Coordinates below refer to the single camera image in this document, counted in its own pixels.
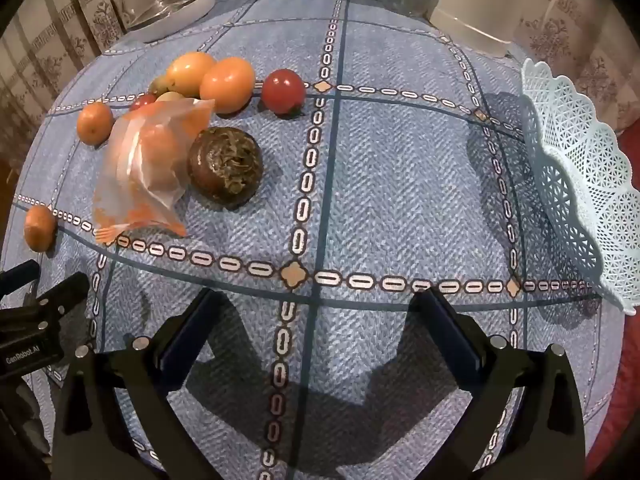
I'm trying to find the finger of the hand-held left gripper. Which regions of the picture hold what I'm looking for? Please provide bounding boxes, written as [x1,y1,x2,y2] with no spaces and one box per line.
[22,272,92,331]
[0,260,42,297]

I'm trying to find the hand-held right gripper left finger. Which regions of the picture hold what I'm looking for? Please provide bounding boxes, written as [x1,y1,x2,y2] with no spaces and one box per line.
[52,287,231,480]

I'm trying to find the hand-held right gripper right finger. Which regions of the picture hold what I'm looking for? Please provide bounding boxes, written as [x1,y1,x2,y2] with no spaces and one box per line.
[410,287,588,480]

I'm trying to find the small mandarin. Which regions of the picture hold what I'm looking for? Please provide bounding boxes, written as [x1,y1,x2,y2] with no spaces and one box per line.
[23,204,57,254]
[76,102,115,146]

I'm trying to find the plastic bag of oranges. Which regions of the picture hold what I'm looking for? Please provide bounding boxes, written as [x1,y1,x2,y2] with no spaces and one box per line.
[92,98,216,246]

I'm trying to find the dark brown round fruit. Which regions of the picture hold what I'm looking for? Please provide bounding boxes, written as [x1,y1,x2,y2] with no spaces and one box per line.
[187,127,264,207]

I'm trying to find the light blue lattice basket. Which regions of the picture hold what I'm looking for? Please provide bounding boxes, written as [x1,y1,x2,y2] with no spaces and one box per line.
[520,59,640,317]

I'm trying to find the large orange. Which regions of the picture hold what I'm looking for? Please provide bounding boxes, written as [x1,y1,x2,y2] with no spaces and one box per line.
[199,57,256,114]

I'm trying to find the large red tomato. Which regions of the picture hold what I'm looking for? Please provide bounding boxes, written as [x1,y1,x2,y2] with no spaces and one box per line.
[260,68,306,115]

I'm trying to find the yellowish orange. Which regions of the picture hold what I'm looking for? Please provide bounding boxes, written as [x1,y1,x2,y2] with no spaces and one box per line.
[166,52,219,99]

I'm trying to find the blue checked tablecloth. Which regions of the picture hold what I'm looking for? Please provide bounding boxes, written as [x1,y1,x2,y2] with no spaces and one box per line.
[0,0,632,480]

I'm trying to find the glass kettle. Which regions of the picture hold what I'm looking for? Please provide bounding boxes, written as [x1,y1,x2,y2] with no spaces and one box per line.
[106,0,217,44]

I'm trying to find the white thermos jug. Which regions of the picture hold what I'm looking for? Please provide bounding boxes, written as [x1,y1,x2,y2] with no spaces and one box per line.
[429,0,558,59]

